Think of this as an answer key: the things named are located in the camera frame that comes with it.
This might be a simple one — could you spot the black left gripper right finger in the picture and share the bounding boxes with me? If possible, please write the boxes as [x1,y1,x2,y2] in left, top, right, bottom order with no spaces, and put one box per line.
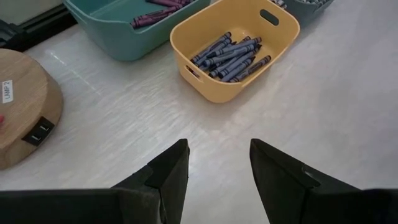
[249,138,363,224]

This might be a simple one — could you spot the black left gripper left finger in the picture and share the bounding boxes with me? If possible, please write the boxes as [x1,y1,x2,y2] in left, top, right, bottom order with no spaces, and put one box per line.
[110,138,191,224]

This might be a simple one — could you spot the yellow plastic bin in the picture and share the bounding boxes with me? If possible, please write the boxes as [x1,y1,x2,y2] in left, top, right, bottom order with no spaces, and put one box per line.
[170,0,301,104]

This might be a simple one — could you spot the teal plastic bin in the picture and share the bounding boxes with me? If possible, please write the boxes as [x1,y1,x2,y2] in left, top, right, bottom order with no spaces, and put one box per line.
[63,0,212,62]

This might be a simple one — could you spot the white table lamp wooden base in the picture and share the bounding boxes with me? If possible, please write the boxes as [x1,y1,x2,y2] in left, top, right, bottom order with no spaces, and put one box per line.
[0,48,65,171]

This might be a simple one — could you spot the blue-grey plastic bin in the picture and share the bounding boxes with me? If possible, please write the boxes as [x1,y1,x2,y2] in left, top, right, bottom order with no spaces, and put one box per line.
[270,0,336,29]

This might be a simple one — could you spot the black table frame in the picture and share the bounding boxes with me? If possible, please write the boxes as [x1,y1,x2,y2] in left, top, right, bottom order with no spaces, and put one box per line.
[0,3,78,53]

